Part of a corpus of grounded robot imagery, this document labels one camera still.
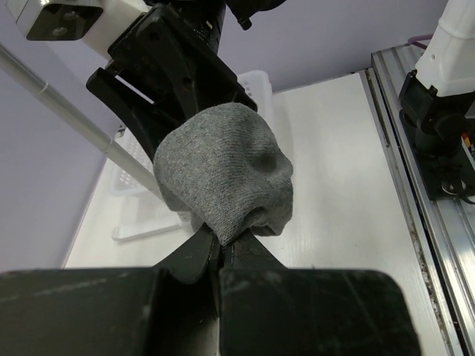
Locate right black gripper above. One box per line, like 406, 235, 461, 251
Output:
86, 1, 258, 159

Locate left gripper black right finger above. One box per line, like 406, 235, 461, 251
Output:
219, 231, 422, 355

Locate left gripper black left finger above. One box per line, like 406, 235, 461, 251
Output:
1, 228, 219, 355

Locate white plastic laundry basket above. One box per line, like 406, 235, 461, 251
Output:
123, 70, 280, 197

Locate white clothes drying rack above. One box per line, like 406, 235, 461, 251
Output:
0, 42, 194, 244

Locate aluminium rail frame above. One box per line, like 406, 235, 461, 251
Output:
367, 44, 474, 355

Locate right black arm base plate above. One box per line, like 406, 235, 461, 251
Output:
399, 111, 474, 203

